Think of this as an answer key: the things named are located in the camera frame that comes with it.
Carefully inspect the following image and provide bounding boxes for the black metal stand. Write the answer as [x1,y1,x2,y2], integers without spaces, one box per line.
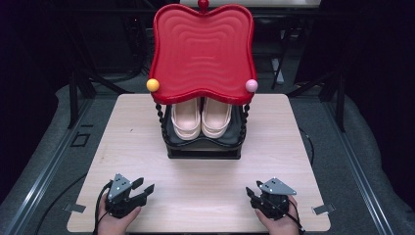
[287,70,346,133]
[67,70,135,130]

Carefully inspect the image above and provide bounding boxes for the grey tape strip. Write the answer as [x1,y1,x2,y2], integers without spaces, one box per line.
[63,203,87,213]
[313,203,336,215]

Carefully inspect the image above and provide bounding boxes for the black floor cable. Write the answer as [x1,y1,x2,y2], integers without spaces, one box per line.
[33,172,88,235]
[299,127,315,167]

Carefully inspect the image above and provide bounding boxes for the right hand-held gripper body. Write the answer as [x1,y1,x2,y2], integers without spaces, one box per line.
[250,177,298,220]

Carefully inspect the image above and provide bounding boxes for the silver floor rail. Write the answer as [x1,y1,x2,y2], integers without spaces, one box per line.
[0,97,96,235]
[324,99,397,235]

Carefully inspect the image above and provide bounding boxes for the person's right hand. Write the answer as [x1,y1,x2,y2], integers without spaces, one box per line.
[254,195,300,235]

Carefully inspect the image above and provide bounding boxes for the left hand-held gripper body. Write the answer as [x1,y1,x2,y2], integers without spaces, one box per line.
[105,172,148,219]

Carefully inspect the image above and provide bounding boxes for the cream clog shoe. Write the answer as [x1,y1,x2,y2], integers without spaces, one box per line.
[201,97,233,139]
[170,97,202,141]

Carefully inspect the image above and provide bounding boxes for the red and black shoe rack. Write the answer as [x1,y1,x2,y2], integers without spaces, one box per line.
[146,0,259,161]

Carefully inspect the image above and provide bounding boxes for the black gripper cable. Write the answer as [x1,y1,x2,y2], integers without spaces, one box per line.
[93,180,114,235]
[263,195,306,235]

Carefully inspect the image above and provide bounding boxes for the person's left hand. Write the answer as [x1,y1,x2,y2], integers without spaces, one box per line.
[97,195,143,235]

